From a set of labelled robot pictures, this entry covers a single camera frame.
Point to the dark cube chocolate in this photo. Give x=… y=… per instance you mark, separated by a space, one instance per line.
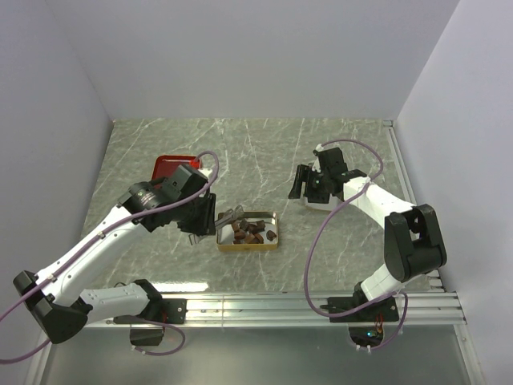
x=260 y=226

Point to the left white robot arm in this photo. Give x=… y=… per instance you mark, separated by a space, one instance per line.
x=58 y=296

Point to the gold tin box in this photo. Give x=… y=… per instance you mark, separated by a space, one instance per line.
x=224 y=236

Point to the aluminium rail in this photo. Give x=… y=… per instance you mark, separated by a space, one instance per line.
x=291 y=309

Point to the metal tongs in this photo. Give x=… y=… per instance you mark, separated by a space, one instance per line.
x=229 y=217

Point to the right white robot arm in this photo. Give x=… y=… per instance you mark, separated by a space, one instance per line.
x=413 y=243

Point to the round brown chocolate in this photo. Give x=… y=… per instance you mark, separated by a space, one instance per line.
x=254 y=239

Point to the dark chocolate block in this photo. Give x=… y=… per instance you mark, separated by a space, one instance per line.
x=252 y=228

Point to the brown oval chocolate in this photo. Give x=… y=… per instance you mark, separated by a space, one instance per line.
x=239 y=237

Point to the grey tin lid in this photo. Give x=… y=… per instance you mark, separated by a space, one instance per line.
x=327 y=207

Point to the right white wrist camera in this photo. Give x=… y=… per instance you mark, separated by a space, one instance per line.
x=316 y=167

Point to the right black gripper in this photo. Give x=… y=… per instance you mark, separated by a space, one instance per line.
x=304 y=174

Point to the dark heart chocolate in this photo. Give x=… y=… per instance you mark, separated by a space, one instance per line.
x=271 y=236

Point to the red rectangular tray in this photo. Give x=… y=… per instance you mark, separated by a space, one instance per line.
x=165 y=165

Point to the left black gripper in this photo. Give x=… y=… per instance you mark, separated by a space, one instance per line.
x=205 y=224

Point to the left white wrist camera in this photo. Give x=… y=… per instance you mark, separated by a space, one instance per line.
x=203 y=169

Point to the dark chocolate piece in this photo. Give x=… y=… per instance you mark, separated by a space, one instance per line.
x=240 y=225

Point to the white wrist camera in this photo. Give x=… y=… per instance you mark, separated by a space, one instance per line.
x=203 y=169
x=316 y=167

